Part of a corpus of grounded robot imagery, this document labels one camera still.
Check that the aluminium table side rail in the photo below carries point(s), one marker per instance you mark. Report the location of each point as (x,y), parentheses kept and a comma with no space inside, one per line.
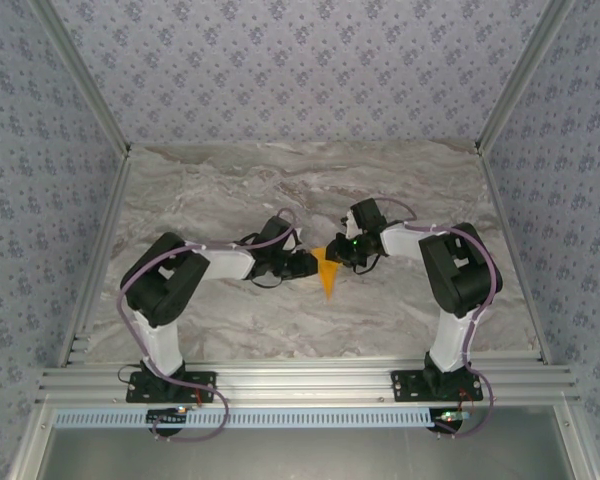
(97,260)
(517,280)

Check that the right controller board with LED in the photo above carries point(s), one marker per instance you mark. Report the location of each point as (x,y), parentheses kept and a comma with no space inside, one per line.
(450,417)

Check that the left controller board with LED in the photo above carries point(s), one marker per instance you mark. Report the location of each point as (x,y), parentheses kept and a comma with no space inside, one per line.
(167,416)

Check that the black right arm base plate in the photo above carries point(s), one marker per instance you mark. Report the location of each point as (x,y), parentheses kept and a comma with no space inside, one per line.
(410,387)

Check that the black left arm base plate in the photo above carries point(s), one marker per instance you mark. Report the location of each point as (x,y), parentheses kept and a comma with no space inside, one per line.
(140,392)

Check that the aluminium mounting rail beam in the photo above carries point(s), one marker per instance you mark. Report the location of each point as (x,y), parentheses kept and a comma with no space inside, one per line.
(305,382)

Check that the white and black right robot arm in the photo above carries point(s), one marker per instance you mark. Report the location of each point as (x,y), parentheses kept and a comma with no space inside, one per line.
(447,345)

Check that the grey metal sheet panel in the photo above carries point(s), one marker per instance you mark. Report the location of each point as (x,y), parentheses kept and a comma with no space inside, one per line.
(305,457)

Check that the aluminium frame post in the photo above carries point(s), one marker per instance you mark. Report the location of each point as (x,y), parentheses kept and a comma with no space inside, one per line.
(80,75)
(525,75)

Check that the controller board with led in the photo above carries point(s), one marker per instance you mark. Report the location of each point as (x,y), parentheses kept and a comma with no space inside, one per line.
(167,416)
(450,417)

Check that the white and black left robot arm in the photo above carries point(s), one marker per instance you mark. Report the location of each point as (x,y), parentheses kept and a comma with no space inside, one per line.
(165,345)

